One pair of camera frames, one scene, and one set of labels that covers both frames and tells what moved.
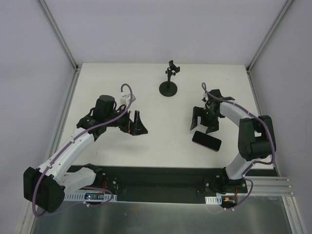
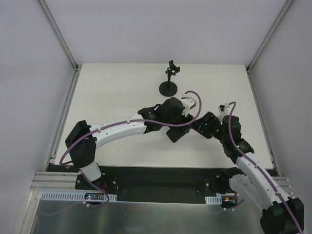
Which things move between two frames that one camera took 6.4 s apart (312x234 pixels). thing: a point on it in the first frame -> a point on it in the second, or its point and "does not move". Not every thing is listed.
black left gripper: x=130 y=126 -> x=177 y=131
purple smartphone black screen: x=206 y=141 -> x=175 y=133
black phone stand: x=168 y=88 does not move
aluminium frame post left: x=76 y=67 does not move
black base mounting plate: x=170 y=184 does not move
